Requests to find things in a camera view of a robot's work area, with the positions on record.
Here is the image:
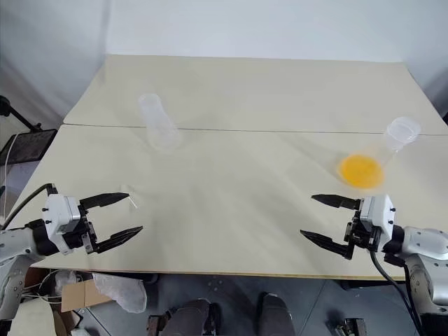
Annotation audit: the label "brown cardboard box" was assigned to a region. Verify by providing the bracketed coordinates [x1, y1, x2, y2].
[60, 279, 113, 313]

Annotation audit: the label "black tripod stand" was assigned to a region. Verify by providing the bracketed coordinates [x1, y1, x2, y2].
[0, 95, 43, 133]

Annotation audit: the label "thin white cable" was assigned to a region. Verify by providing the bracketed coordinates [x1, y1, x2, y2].
[0, 134, 19, 220]

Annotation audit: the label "loose white wires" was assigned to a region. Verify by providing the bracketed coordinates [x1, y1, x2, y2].
[22, 268, 73, 302]

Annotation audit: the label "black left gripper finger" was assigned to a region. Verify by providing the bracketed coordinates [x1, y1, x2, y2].
[83, 225, 145, 255]
[79, 191, 130, 212]

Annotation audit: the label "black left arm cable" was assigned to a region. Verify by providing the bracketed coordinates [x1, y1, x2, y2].
[0, 183, 58, 230]

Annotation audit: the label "dark rounded shape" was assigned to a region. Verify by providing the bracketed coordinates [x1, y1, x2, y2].
[162, 298, 222, 336]
[257, 292, 294, 336]

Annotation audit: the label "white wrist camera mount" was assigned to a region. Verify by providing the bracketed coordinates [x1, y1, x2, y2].
[41, 194, 80, 256]
[360, 193, 397, 246]

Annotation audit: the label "small clear plastic scrap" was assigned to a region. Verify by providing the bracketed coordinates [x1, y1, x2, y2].
[120, 184, 139, 211]

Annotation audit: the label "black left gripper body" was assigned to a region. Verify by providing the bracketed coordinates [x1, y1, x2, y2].
[62, 204, 96, 253]

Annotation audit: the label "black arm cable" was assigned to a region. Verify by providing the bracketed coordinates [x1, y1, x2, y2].
[0, 183, 58, 230]
[368, 248, 425, 336]

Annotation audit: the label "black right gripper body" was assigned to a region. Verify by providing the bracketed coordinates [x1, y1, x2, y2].
[344, 209, 382, 252]

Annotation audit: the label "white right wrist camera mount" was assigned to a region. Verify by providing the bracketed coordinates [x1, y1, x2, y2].
[360, 193, 397, 246]

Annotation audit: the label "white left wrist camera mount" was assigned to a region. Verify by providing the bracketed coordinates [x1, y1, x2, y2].
[41, 194, 80, 256]

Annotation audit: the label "black mesh panel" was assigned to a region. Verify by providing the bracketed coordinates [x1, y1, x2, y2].
[0, 128, 59, 166]

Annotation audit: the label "clear flask with orange liquid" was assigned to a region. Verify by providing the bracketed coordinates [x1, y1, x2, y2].
[335, 115, 421, 192]

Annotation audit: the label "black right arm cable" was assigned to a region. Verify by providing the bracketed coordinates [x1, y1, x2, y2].
[368, 248, 425, 336]

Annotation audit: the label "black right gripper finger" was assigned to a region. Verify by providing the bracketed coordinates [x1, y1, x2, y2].
[311, 193, 363, 211]
[300, 229, 355, 261]

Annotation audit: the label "crumpled clear plastic bag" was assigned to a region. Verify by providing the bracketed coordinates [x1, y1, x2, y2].
[91, 272, 148, 314]

